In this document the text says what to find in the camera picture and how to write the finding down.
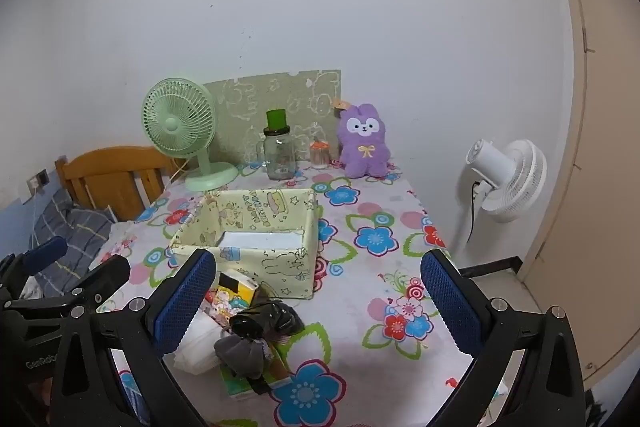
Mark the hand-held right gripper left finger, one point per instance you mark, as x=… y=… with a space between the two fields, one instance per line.
x=185 y=302

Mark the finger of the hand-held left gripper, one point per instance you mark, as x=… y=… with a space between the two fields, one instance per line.
x=107 y=274
x=45 y=253

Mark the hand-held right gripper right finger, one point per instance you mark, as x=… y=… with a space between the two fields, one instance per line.
x=450 y=302

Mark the white cloth bag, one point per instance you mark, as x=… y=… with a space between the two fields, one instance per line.
x=200 y=349

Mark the grey cloth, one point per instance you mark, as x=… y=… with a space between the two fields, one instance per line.
x=242 y=354

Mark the black plastic bag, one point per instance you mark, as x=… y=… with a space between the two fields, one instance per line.
x=265 y=317

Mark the yellow printed storage box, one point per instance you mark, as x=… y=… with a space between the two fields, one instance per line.
x=270 y=262

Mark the white bed cloth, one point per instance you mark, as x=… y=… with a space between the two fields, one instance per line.
x=122 y=239

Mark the grey plaid pillow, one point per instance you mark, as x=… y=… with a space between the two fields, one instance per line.
x=80 y=232

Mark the yellow cartoon tissue packet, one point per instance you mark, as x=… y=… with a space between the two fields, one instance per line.
x=235 y=294

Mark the wooden bed headboard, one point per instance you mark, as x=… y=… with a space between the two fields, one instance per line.
x=110 y=177

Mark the white standing fan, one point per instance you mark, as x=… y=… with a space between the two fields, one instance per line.
x=505 y=177

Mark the green desk fan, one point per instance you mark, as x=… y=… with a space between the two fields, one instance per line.
x=172 y=124

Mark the glass jar mug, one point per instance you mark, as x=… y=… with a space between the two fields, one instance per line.
x=280 y=157

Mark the purple plush bunny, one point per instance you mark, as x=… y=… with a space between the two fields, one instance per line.
x=364 y=147

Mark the beige wooden door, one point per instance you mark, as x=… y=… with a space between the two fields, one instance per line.
x=590 y=157

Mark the green plastic cup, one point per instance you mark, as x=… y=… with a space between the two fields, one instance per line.
x=276 y=120

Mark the green printed board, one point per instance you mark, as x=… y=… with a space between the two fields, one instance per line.
x=295 y=92

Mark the wall socket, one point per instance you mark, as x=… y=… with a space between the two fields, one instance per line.
x=39 y=180

